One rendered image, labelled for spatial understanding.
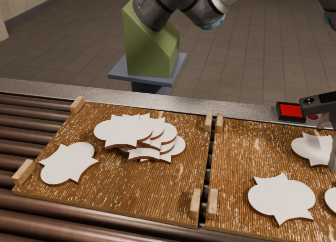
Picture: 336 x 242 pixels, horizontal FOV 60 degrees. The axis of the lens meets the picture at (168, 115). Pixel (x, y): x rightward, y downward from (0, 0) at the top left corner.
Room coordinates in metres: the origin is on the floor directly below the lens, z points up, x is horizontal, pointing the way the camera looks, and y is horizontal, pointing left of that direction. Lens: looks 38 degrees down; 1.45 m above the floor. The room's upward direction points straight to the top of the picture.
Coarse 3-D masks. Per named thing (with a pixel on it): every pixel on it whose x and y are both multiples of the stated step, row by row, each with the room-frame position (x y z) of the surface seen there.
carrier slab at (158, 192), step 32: (64, 128) 0.61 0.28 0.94; (192, 128) 0.61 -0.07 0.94; (192, 160) 0.49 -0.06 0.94; (32, 192) 0.40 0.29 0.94; (64, 192) 0.40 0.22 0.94; (96, 192) 0.40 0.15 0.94; (128, 192) 0.40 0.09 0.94; (160, 192) 0.40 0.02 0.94; (192, 192) 0.40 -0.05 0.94; (192, 224) 0.32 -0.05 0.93
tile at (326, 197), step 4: (332, 188) 0.40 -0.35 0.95; (328, 192) 0.39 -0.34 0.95; (332, 192) 0.39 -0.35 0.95; (324, 196) 0.38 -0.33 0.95; (328, 196) 0.38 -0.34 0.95; (332, 196) 0.38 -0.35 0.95; (324, 200) 0.37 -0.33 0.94; (328, 200) 0.37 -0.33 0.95; (332, 200) 0.37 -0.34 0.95; (324, 204) 0.37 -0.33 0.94; (328, 204) 0.36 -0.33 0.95; (332, 204) 0.36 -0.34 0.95; (328, 208) 0.35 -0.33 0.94; (332, 208) 0.35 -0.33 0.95; (332, 212) 0.34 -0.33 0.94
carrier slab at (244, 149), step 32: (224, 128) 0.61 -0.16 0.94; (256, 128) 0.61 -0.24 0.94; (288, 128) 0.61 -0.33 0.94; (224, 160) 0.49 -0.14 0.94; (256, 160) 0.49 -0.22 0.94; (288, 160) 0.49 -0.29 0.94; (224, 192) 0.40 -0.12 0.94; (320, 192) 0.40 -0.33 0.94; (224, 224) 0.32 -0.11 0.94; (256, 224) 0.32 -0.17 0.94; (288, 224) 0.32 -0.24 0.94; (320, 224) 0.32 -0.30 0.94
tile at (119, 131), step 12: (108, 120) 0.58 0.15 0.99; (120, 120) 0.58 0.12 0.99; (132, 120) 0.58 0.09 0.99; (96, 132) 0.53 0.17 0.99; (108, 132) 0.53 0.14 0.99; (120, 132) 0.53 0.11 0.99; (132, 132) 0.53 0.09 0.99; (144, 132) 0.53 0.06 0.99; (108, 144) 0.49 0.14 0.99; (120, 144) 0.49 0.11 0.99; (132, 144) 0.49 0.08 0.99
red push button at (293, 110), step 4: (280, 104) 0.74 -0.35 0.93; (280, 108) 0.72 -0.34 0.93; (284, 108) 0.71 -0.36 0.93; (288, 108) 0.71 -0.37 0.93; (292, 108) 0.71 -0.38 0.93; (296, 108) 0.71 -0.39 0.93; (284, 112) 0.69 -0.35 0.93; (288, 112) 0.69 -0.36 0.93; (292, 112) 0.69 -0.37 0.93; (296, 112) 0.69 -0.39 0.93; (300, 112) 0.69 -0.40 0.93; (296, 116) 0.68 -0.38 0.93; (300, 116) 0.68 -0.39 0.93
